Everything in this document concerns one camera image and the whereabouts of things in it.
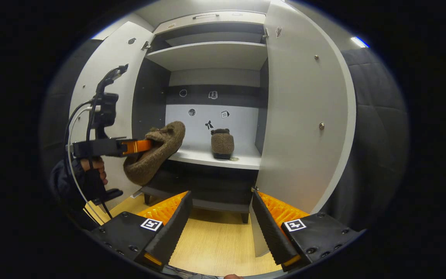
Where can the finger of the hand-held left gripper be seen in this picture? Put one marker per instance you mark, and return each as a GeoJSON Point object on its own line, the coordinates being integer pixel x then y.
{"type": "Point", "coordinates": [138, 146]}

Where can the brown fuzzy shoe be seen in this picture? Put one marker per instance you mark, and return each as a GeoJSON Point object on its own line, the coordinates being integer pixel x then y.
{"type": "Point", "coordinates": [157, 155]}
{"type": "Point", "coordinates": [222, 143]}

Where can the black backdrop cloth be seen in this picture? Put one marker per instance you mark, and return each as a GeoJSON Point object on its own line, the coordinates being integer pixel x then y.
{"type": "Point", "coordinates": [378, 135]}

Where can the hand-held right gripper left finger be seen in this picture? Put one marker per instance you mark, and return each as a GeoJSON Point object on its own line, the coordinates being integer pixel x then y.
{"type": "Point", "coordinates": [174, 232]}

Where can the white cabinet door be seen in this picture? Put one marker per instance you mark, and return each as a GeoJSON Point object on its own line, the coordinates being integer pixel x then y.
{"type": "Point", "coordinates": [300, 116]}
{"type": "Point", "coordinates": [110, 50]}

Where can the small ceiling light panel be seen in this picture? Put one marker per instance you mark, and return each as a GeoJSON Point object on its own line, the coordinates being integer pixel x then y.
{"type": "Point", "coordinates": [359, 42]}

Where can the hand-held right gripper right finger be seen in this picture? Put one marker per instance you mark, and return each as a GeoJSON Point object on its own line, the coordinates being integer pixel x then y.
{"type": "Point", "coordinates": [271, 236]}

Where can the white cabinet drawer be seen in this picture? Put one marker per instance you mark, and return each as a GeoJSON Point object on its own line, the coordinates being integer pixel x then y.
{"type": "Point", "coordinates": [227, 19]}

